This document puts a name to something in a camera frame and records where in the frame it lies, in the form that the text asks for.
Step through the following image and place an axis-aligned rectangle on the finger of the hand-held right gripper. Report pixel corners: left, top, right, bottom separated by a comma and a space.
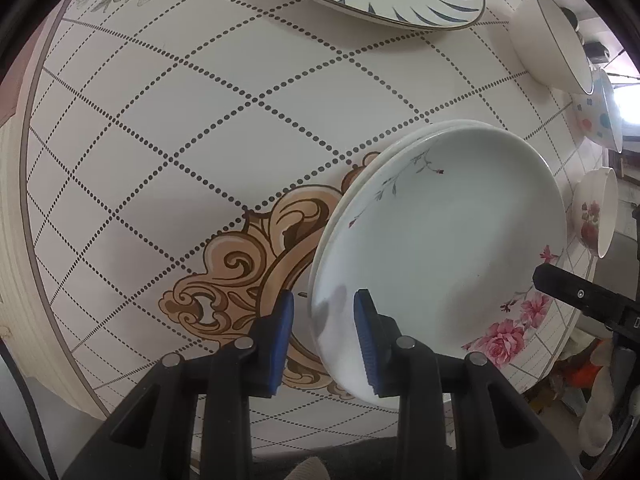
532, 263, 626, 323

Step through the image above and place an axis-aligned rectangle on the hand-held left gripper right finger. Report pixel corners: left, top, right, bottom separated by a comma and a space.
353, 289, 586, 480

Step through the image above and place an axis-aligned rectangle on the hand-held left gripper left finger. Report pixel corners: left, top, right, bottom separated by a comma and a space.
60, 289, 296, 480

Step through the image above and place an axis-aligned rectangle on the white bowl with red flowers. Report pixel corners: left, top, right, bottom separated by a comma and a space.
570, 166, 620, 259

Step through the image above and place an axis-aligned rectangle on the white plate with floral sprig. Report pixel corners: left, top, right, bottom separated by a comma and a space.
309, 125, 568, 411

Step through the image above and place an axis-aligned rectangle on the polka dot bowl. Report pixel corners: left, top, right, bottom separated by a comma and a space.
572, 67, 625, 153

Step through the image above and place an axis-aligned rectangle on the white bowl with dark rim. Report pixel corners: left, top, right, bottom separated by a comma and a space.
509, 0, 596, 95

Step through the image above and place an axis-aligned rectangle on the person's right forearm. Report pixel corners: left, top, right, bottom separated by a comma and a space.
579, 355, 618, 456

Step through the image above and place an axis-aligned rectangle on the orange cloth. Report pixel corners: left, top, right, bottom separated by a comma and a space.
560, 345, 606, 401

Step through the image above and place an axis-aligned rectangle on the printed checked tablecloth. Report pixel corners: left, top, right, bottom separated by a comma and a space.
20, 0, 613, 453

